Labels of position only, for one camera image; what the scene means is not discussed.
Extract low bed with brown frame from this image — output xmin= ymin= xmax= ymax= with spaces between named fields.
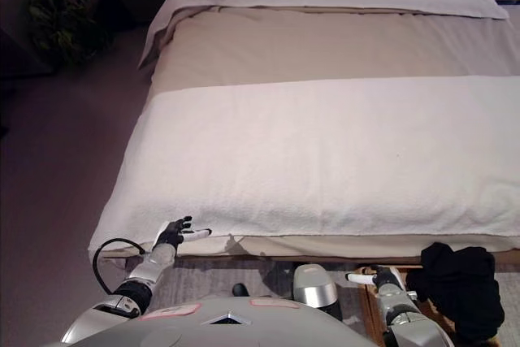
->
xmin=88 ymin=0 xmax=520 ymax=271

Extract grey rug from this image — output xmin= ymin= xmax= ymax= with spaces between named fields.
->
xmin=137 ymin=257 xmax=520 ymax=326

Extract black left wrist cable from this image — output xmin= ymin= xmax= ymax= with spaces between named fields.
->
xmin=92 ymin=238 xmax=147 ymax=296

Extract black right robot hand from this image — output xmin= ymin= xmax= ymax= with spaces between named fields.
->
xmin=344 ymin=264 xmax=407 ymax=296

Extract black garment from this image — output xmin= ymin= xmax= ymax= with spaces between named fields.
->
xmin=405 ymin=241 xmax=506 ymax=345

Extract silver right robot leg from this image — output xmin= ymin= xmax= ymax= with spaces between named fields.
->
xmin=292 ymin=263 xmax=340 ymax=319

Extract woven brown basket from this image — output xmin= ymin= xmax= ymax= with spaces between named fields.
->
xmin=353 ymin=263 xmax=505 ymax=347

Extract white terry blanket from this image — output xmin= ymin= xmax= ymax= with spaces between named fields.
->
xmin=88 ymin=75 xmax=520 ymax=261

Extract grey robot torso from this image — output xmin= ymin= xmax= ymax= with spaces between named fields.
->
xmin=40 ymin=297 xmax=387 ymax=347

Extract beige duvet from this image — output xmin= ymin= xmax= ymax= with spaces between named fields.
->
xmin=99 ymin=5 xmax=520 ymax=262

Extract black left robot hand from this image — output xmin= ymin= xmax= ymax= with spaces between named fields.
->
xmin=152 ymin=215 xmax=214 ymax=251

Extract dark potted plant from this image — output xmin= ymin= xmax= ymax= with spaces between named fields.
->
xmin=27 ymin=0 xmax=107 ymax=67

